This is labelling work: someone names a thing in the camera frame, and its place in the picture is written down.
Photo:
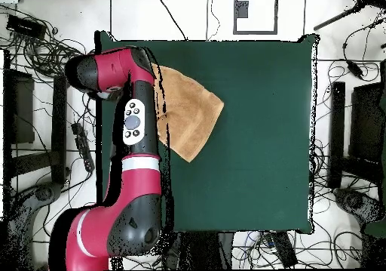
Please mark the grey chair base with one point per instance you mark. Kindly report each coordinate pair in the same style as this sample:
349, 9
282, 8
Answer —
42, 194
352, 200

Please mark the black bar stand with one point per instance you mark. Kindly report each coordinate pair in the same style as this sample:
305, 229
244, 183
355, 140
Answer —
58, 126

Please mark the black flat panel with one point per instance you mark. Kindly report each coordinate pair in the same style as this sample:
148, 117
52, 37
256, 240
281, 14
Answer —
366, 120
19, 108

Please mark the black power adapter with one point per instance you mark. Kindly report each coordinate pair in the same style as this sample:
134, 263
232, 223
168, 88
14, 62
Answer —
355, 69

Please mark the black electronics box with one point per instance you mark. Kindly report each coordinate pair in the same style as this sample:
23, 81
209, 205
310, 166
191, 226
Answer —
25, 26

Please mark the orange terry towel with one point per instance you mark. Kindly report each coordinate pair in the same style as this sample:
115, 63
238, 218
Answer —
190, 114

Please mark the black power strip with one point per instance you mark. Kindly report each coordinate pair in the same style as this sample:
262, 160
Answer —
83, 145

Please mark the dark green table cloth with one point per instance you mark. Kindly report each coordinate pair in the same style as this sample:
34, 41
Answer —
256, 132

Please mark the black pole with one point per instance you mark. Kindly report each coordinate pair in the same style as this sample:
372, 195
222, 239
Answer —
334, 19

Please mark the grey square floor frame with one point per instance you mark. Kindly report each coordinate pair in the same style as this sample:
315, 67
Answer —
241, 9

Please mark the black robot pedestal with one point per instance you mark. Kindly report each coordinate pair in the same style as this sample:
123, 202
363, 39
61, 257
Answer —
202, 250

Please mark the black upright bar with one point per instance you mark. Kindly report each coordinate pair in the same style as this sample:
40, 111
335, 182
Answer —
337, 126

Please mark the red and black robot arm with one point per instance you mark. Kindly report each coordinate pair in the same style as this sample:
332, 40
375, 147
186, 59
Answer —
141, 183

